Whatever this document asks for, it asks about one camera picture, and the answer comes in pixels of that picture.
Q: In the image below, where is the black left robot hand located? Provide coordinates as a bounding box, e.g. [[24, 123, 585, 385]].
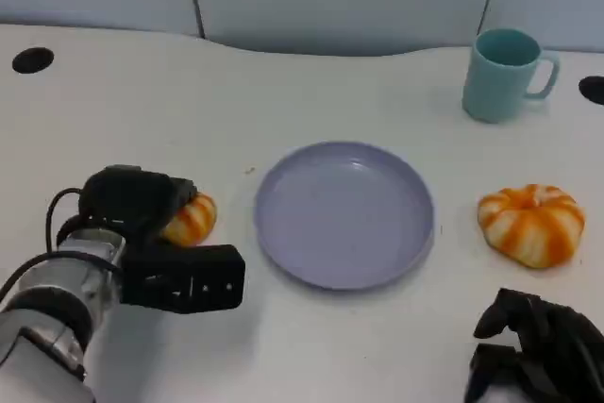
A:
[[76, 164, 199, 247]]

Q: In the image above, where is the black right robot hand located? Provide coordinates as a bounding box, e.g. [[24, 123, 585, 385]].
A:
[[463, 287, 604, 403]]

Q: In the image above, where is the orange white toy bread roll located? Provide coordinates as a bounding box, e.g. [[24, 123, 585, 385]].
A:
[[159, 191, 219, 248], [477, 183, 587, 270]]

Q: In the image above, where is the black table grommet hole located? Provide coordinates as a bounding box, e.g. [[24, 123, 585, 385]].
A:
[[578, 75, 604, 106], [11, 46, 55, 76]]

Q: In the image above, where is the lilac plate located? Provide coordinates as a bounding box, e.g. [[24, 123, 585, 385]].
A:
[[253, 140, 436, 292]]

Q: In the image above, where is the pale green mug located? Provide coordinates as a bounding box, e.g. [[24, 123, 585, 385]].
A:
[[461, 27, 561, 125]]

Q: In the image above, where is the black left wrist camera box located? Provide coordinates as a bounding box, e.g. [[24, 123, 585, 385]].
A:
[[119, 243, 247, 315]]

